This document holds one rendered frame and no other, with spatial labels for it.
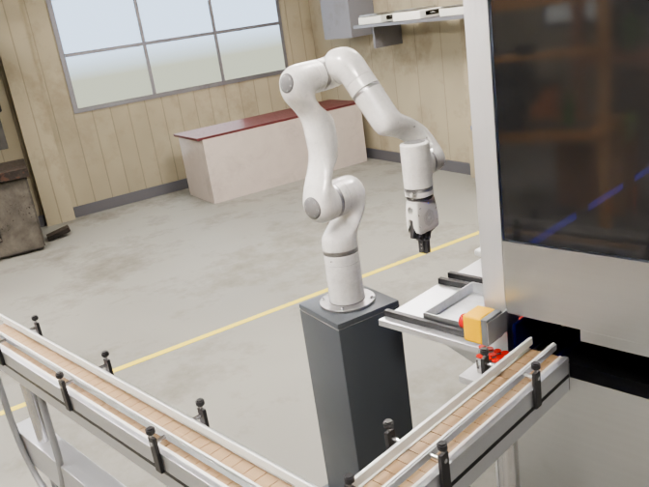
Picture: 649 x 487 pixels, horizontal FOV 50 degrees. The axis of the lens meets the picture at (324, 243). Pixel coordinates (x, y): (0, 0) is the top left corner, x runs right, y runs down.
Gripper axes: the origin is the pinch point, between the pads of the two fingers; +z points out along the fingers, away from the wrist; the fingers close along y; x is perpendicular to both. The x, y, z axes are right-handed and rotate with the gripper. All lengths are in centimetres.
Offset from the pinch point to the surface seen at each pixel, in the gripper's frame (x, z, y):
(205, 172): 495, 76, 256
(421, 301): 8.1, 22.3, 5.8
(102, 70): 599, -41, 222
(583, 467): -54, 48, -12
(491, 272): -30.8, -1.5, -12.5
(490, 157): -32.7, -31.8, -12.5
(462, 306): -5.7, 22.1, 8.4
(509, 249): -36.4, -8.6, -12.4
